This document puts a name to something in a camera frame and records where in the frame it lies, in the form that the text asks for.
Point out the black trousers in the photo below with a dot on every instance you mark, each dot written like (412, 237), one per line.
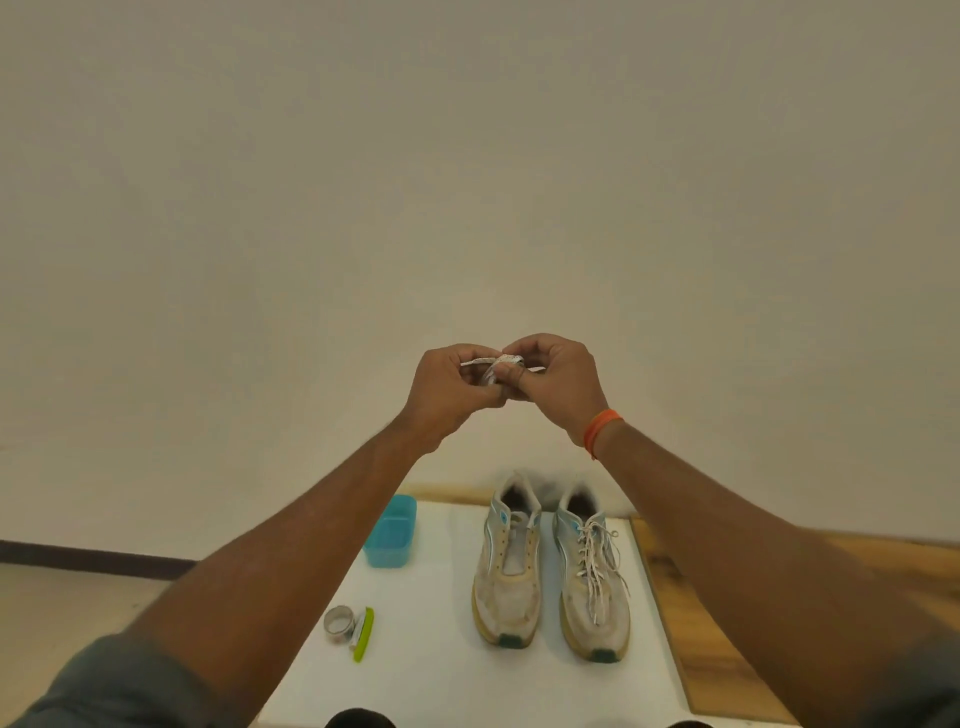
(360, 720)

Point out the person's left forearm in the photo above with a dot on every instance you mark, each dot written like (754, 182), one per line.
(277, 555)

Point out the orange thread wristband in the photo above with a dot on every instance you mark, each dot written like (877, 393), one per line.
(601, 429)

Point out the worn white sneaker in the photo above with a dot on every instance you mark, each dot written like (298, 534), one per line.
(600, 637)
(510, 600)

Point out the person's left hand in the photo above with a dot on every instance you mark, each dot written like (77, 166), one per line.
(442, 390)

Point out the person's right forearm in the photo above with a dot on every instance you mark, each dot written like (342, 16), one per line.
(765, 555)

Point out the grey tape roll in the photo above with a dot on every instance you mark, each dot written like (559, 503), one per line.
(337, 634)

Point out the person's right hand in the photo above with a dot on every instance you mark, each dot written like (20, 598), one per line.
(562, 382)

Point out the teal plastic container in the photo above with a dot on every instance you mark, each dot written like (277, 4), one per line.
(390, 540)

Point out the green utility cutter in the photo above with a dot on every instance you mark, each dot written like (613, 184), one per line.
(364, 637)

